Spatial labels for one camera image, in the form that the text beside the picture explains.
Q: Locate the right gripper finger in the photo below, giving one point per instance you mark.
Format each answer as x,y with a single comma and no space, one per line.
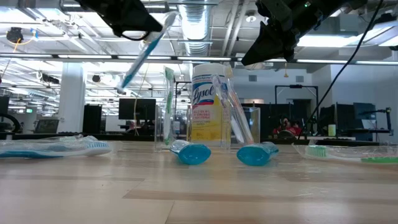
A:
273,46

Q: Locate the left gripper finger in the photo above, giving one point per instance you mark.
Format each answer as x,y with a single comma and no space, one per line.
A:
130,12
130,27

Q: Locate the green toothbrush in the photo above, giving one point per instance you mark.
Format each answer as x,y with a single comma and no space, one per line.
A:
169,102
317,151

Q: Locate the blue mouthwash bottle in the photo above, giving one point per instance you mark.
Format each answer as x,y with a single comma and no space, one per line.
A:
256,154
191,154

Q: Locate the teal toothbrush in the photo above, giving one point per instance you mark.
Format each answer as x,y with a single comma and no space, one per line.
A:
76,138

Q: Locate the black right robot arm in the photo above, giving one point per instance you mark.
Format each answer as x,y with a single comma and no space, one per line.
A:
326,12

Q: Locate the white ceiling pipes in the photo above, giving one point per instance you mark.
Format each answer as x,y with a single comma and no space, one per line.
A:
231,28

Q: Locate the rectangular ceiling light panel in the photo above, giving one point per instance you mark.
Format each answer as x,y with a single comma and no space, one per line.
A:
326,40

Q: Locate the blue white wrapped toothbrush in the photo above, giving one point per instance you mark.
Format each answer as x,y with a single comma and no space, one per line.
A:
221,90

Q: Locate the long linear ceiling light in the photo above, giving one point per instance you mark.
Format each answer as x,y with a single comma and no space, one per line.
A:
202,58

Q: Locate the black computer monitor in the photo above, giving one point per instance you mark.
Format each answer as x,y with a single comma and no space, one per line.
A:
136,109

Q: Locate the person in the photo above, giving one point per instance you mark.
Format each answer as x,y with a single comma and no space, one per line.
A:
287,129

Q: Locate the clear acrylic organizer box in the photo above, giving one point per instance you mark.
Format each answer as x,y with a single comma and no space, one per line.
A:
255,130

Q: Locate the white building column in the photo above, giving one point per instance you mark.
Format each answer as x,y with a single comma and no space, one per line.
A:
71,99

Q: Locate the Lysol wipes canister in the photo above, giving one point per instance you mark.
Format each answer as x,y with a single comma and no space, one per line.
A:
208,118

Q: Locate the black tall cabinet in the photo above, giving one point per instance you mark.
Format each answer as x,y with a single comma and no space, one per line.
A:
92,119

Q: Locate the green cup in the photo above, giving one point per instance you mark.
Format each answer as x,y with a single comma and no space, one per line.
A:
332,130

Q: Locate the dark computer monitor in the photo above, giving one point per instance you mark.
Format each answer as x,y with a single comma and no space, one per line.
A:
362,115

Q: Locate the green exit sign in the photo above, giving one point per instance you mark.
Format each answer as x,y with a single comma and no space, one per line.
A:
29,110

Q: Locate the black clamp stand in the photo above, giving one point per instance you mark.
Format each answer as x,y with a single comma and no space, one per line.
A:
388,121

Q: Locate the black rectangular frame stand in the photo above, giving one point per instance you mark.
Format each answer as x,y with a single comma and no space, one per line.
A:
295,86

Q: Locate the silver spiral air duct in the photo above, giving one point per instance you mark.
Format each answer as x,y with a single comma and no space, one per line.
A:
196,28

